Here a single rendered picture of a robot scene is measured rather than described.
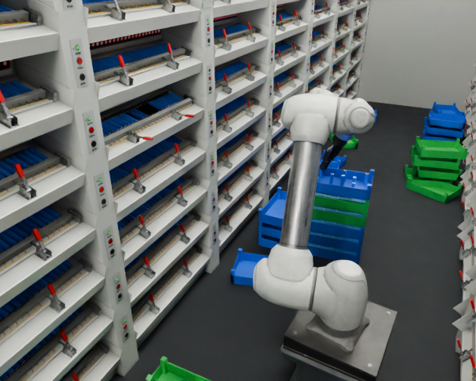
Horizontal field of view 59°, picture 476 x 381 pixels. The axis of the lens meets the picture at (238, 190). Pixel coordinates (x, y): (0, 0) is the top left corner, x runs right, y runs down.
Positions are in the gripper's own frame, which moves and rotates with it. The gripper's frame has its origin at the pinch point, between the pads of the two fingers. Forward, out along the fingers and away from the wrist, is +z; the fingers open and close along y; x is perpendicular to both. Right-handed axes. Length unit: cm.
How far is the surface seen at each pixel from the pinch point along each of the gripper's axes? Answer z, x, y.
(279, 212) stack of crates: 37.1, 2.5, -13.9
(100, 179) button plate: -37, 5, -125
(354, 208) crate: 3.1, -28.3, -4.2
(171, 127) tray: -33, 22, -89
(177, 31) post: -53, 53, -71
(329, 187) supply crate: -0.2, -13.5, -11.2
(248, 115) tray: -3.1, 44.6, -20.6
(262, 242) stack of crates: 49, -5, -29
